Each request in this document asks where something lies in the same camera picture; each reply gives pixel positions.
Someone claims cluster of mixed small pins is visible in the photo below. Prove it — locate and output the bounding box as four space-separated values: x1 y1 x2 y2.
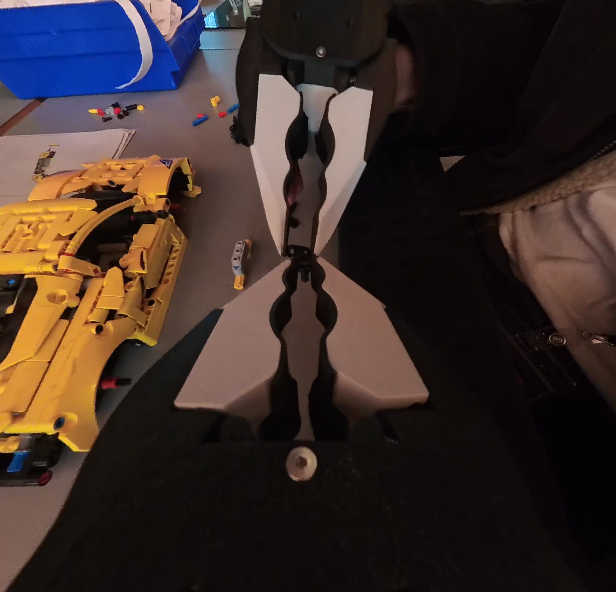
88 102 145 122

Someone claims yellow brick toy car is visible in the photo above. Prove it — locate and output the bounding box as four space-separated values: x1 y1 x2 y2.
0 155 202 488

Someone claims person's right hand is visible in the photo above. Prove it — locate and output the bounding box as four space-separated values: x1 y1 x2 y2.
288 162 305 206

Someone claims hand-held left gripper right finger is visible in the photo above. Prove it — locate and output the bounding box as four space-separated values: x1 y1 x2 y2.
313 256 430 413

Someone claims person's right forearm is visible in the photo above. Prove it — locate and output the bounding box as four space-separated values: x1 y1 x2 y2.
387 0 530 135

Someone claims white paper strip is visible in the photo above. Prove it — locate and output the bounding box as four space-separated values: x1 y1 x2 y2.
103 0 155 90

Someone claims building instruction booklet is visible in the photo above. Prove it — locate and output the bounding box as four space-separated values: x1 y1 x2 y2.
0 129 137 198

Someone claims pile of red black pins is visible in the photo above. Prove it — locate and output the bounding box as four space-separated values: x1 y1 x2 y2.
192 95 244 145

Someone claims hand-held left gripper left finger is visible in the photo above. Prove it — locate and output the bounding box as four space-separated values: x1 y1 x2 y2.
174 259 293 414

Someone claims grey desk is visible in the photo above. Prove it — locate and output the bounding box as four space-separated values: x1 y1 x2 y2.
0 0 347 592

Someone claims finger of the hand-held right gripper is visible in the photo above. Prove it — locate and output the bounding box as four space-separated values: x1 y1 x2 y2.
249 73 309 257
313 87 375 256

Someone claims blue plastic bin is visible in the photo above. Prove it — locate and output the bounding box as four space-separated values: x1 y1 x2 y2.
0 0 206 100

